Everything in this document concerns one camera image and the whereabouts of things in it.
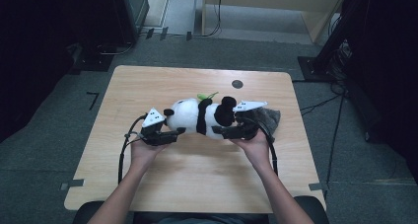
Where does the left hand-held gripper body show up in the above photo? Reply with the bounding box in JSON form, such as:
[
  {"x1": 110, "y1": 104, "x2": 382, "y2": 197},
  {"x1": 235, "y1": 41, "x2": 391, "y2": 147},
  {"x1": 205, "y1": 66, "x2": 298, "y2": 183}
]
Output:
[{"x1": 139, "y1": 107, "x2": 175, "y2": 147}]

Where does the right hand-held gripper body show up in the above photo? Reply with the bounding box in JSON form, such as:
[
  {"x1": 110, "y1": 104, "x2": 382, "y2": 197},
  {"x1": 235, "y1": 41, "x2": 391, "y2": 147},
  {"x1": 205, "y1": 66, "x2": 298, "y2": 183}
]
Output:
[{"x1": 232, "y1": 100, "x2": 268, "y2": 142}]

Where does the panda plush toy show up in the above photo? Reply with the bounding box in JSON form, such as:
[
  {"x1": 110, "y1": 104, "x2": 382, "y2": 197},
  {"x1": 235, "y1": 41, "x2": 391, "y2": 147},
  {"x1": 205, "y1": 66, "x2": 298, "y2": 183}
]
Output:
[{"x1": 163, "y1": 91, "x2": 239, "y2": 141}]

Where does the grey cloth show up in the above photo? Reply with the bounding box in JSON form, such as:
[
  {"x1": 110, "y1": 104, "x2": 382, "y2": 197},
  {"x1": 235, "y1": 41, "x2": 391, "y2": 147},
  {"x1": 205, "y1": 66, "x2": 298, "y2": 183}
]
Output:
[{"x1": 252, "y1": 107, "x2": 282, "y2": 135}]

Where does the person's left hand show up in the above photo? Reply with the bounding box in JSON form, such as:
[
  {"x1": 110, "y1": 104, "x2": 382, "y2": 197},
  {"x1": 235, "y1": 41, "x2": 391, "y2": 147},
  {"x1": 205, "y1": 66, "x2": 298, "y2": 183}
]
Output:
[{"x1": 129, "y1": 136, "x2": 170, "y2": 173}]

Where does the person's right hand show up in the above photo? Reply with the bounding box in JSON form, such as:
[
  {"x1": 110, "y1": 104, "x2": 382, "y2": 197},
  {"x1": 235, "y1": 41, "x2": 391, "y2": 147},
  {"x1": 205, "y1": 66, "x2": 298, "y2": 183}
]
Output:
[{"x1": 229, "y1": 128, "x2": 274, "y2": 169}]

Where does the person's dark clothing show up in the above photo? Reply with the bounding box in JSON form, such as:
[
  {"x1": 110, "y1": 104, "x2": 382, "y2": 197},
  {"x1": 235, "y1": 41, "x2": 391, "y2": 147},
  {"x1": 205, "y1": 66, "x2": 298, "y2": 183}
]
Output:
[{"x1": 131, "y1": 212, "x2": 274, "y2": 224}]

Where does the black metal stand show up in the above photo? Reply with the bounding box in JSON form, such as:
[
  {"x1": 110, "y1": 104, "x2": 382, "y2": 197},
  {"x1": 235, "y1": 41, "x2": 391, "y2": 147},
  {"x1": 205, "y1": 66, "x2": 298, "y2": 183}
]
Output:
[{"x1": 297, "y1": 0, "x2": 376, "y2": 84}]

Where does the black cabinet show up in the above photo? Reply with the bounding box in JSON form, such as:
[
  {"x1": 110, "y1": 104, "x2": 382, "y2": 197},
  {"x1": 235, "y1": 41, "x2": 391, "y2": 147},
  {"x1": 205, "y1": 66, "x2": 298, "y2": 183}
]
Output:
[{"x1": 109, "y1": 0, "x2": 151, "y2": 45}]

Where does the light wooden furniture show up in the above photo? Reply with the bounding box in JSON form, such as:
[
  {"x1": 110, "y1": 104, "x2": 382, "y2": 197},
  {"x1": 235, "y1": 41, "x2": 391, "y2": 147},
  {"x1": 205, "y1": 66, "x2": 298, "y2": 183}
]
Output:
[{"x1": 200, "y1": 0, "x2": 349, "y2": 44}]

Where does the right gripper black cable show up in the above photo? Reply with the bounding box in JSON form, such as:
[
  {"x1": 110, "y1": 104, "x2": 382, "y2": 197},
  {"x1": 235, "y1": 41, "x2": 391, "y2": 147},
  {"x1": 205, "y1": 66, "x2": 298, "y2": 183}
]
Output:
[{"x1": 243, "y1": 116, "x2": 280, "y2": 178}]

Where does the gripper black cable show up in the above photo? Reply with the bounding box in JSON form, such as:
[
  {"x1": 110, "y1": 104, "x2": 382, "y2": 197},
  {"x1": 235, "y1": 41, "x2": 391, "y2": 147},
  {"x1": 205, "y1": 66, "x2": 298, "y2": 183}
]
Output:
[
  {"x1": 117, "y1": 112, "x2": 149, "y2": 186},
  {"x1": 243, "y1": 116, "x2": 280, "y2": 178}
]

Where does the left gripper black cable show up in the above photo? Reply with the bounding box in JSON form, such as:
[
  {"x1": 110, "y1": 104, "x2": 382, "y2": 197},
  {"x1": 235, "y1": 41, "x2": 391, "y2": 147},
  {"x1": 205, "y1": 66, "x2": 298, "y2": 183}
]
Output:
[{"x1": 117, "y1": 112, "x2": 149, "y2": 186}]

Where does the long black floor cable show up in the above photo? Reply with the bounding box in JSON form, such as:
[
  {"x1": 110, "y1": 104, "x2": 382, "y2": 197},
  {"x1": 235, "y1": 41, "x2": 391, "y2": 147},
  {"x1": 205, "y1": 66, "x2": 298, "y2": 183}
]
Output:
[{"x1": 324, "y1": 92, "x2": 346, "y2": 192}]

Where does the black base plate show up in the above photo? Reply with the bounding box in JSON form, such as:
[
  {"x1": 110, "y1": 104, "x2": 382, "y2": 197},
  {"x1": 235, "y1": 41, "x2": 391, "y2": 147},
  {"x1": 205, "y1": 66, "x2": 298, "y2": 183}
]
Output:
[{"x1": 67, "y1": 42, "x2": 114, "y2": 75}]

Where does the tangled cable bundle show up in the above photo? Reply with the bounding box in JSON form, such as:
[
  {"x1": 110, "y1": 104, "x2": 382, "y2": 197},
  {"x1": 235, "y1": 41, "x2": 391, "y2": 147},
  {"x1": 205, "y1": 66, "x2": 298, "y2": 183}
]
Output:
[{"x1": 326, "y1": 39, "x2": 353, "y2": 97}]

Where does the black hanging cable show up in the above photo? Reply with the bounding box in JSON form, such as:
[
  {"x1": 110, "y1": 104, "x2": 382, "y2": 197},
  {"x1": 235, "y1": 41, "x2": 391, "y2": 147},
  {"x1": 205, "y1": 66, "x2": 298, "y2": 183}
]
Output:
[{"x1": 196, "y1": 0, "x2": 223, "y2": 38}]

